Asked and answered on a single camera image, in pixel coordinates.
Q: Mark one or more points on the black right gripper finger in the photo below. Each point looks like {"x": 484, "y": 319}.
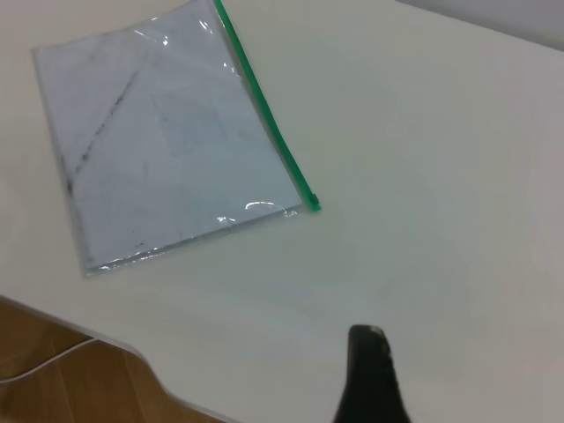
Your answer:
{"x": 370, "y": 379}

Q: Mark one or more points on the green zipper slider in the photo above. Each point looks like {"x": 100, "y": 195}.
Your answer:
{"x": 314, "y": 203}

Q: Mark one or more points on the clear plastic zipper bag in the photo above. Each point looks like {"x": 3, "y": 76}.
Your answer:
{"x": 167, "y": 154}

